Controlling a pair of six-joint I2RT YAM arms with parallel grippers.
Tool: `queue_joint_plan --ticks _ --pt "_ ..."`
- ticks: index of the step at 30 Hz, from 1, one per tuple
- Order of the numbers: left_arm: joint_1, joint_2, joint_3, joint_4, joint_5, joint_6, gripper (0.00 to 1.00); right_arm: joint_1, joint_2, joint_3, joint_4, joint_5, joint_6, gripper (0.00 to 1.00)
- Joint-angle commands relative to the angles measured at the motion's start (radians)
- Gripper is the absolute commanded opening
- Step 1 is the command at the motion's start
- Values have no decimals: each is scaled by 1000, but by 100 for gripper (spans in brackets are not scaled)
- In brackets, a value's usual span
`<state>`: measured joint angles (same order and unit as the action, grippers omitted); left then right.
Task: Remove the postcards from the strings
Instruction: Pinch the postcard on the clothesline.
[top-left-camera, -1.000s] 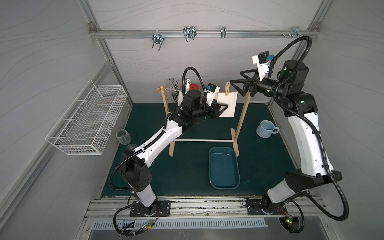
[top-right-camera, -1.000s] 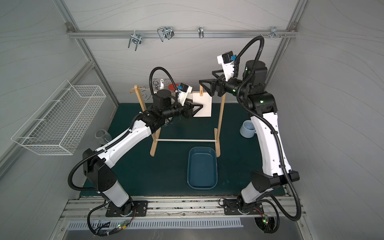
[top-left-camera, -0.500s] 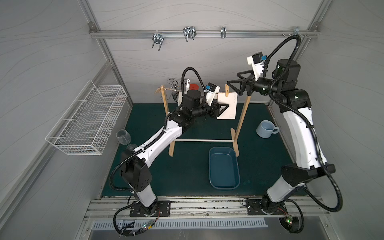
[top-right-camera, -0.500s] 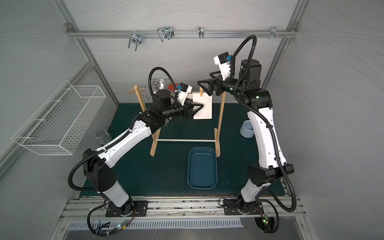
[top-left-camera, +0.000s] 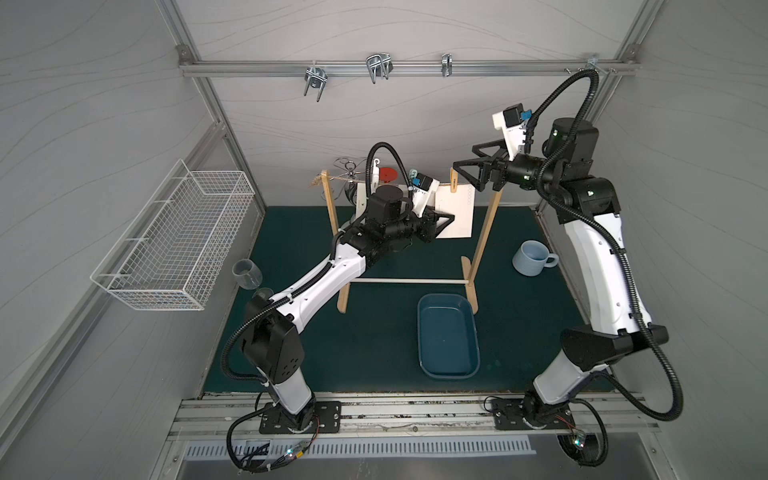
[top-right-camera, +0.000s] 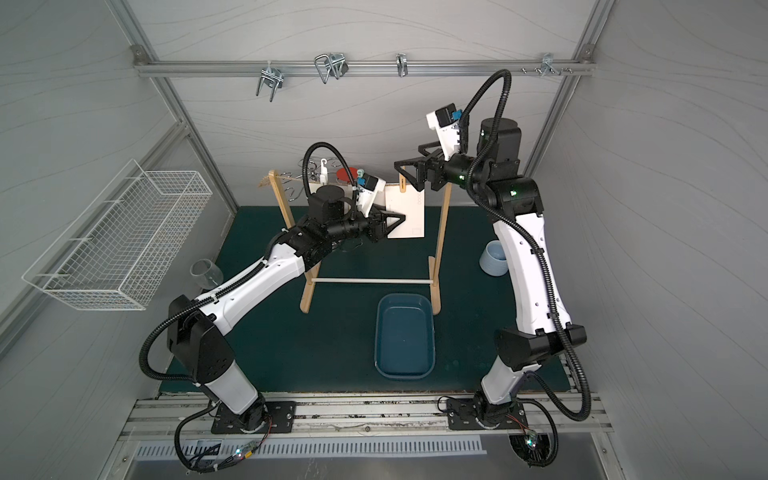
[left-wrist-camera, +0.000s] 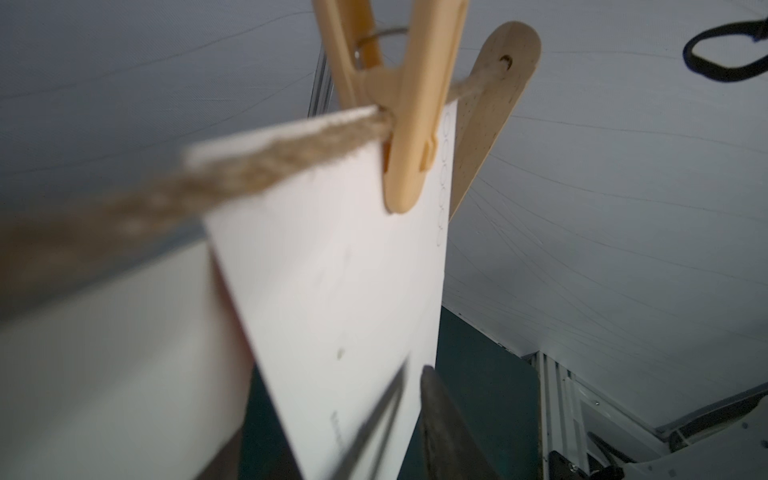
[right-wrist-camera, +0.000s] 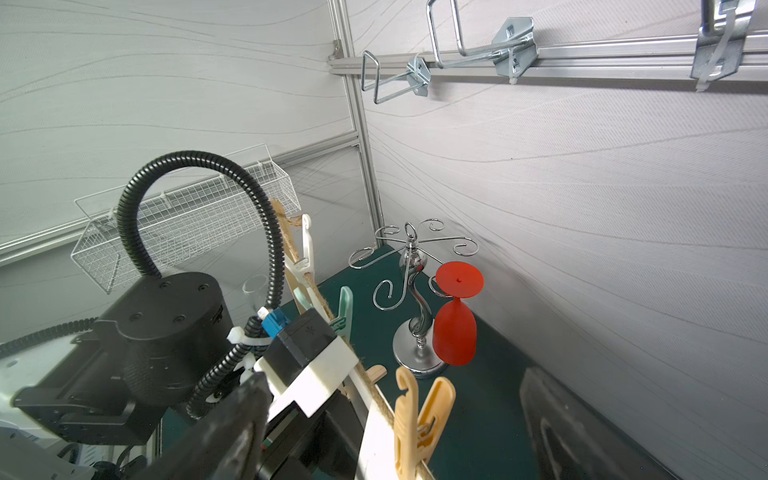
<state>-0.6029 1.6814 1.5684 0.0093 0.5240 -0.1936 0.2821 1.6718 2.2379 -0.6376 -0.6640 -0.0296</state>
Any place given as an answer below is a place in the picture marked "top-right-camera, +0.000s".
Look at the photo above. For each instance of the small metal bracket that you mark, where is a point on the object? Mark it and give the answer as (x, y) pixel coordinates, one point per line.
(401, 65)

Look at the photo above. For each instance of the left metal clamp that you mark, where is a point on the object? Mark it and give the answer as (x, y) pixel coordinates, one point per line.
(270, 80)

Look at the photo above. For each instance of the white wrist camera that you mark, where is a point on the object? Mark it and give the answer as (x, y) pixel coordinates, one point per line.
(369, 187)
(445, 123)

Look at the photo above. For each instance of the green table mat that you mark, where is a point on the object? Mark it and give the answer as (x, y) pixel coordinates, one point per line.
(331, 347)

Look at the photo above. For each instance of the metal stand with hooks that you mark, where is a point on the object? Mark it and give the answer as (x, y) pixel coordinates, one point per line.
(292, 181)

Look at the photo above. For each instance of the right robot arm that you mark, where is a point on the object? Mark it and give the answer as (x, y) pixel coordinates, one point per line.
(477, 149)

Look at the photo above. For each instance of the light blue mug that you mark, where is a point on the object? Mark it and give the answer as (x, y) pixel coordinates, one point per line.
(493, 259)

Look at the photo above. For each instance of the white wire basket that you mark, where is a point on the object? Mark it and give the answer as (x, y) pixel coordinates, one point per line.
(115, 254)

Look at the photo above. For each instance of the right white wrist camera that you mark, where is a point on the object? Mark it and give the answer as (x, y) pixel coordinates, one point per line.
(445, 123)

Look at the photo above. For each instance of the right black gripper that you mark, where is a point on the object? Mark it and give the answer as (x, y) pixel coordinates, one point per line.
(426, 174)

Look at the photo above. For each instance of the right metal bracket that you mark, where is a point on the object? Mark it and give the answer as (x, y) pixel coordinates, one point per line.
(546, 67)

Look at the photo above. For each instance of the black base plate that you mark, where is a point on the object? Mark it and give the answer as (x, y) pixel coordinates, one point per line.
(469, 414)
(273, 416)

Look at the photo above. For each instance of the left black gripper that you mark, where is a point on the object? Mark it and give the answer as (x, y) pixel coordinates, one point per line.
(374, 224)

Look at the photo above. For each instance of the clear glass cup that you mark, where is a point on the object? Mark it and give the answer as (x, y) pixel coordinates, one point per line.
(206, 274)

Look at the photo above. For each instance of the middle metal clamp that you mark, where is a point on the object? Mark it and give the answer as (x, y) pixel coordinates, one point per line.
(331, 65)

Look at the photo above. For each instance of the aluminium cross bar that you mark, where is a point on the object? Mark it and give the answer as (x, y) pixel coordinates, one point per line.
(357, 68)

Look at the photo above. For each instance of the white clothespin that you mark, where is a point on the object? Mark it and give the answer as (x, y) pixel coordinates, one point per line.
(323, 173)

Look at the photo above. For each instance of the white postcard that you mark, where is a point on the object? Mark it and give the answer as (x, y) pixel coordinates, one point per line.
(409, 203)

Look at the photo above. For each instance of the metal clamp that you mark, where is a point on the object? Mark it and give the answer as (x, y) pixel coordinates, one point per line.
(270, 80)
(331, 65)

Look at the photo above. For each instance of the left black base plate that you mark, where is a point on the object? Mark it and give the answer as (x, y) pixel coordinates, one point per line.
(273, 416)

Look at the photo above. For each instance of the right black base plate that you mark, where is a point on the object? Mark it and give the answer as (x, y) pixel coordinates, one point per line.
(469, 414)

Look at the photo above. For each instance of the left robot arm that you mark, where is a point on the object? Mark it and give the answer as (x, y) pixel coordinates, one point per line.
(191, 344)

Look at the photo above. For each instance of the wooden drying rack frame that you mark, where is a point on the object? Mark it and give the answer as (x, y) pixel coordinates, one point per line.
(312, 278)

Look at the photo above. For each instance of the blue plastic tray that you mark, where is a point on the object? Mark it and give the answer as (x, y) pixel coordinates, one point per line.
(404, 347)

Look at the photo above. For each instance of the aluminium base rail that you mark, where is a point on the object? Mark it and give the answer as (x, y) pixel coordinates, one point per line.
(349, 415)

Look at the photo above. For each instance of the red round disc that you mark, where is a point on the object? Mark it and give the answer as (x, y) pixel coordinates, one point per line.
(342, 176)

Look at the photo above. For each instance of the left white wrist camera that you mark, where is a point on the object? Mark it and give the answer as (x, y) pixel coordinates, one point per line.
(369, 187)

